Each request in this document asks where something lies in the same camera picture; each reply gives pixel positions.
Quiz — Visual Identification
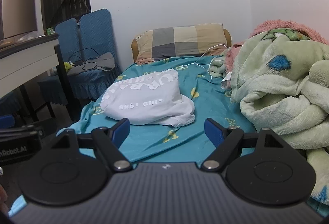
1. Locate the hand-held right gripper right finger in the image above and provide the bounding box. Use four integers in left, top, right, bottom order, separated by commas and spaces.
200, 118, 286, 172

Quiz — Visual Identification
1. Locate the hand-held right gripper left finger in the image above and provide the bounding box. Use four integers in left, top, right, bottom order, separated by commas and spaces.
50, 118, 133, 172

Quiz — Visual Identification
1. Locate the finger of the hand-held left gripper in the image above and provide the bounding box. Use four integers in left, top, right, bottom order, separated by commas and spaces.
0, 115, 43, 141

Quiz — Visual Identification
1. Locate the white printed T-shirt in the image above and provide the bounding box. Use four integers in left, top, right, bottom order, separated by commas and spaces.
100, 68, 196, 127

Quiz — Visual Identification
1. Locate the teal patterned bedsheet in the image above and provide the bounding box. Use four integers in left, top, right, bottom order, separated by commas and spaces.
8, 56, 329, 221

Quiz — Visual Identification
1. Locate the white paper tag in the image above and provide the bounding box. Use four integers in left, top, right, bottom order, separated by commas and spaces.
222, 71, 233, 90

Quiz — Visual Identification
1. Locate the grey cloth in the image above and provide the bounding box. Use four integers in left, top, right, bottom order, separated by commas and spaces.
96, 52, 116, 71

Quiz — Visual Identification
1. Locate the green fleece blanket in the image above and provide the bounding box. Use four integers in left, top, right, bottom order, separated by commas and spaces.
209, 29, 329, 204

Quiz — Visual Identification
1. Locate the clear plastic bag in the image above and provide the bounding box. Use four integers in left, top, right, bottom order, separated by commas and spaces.
0, 30, 42, 46

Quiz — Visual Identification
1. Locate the plaid pillow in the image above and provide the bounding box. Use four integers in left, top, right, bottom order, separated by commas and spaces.
135, 24, 224, 64

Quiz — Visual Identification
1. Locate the blue covered chair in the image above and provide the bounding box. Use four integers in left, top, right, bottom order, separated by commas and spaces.
37, 18, 81, 118
67, 8, 122, 102

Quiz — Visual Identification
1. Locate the beige refrigerator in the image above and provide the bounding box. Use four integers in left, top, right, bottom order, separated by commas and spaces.
1, 0, 37, 40

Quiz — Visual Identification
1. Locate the pink fleece blanket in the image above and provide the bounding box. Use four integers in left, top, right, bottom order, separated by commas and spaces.
224, 19, 329, 73

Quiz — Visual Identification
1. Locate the white charging cable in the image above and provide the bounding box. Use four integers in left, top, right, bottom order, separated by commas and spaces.
195, 45, 232, 83

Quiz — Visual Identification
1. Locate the black cable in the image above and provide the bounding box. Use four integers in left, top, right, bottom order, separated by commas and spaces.
69, 48, 103, 71

